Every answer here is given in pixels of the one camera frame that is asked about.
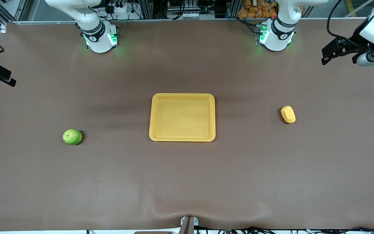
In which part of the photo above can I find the green apple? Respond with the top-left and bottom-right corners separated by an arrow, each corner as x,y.
62,129 -> 83,146

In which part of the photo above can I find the yellow plastic tray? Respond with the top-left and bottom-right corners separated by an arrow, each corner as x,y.
149,93 -> 216,142

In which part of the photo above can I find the orange snack packet pile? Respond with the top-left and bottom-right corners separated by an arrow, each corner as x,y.
238,0 -> 279,19

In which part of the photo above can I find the brown table mat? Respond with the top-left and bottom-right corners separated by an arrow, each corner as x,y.
0,19 -> 374,232

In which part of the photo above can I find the white power strip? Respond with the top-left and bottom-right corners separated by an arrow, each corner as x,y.
107,3 -> 135,14

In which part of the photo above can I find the white socket bar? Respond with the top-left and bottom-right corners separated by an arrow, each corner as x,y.
182,12 -> 215,20

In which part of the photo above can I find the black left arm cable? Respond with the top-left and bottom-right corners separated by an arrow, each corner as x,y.
326,0 -> 361,43

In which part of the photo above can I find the metal camera mount clamp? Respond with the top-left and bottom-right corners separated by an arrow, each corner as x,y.
180,215 -> 199,234

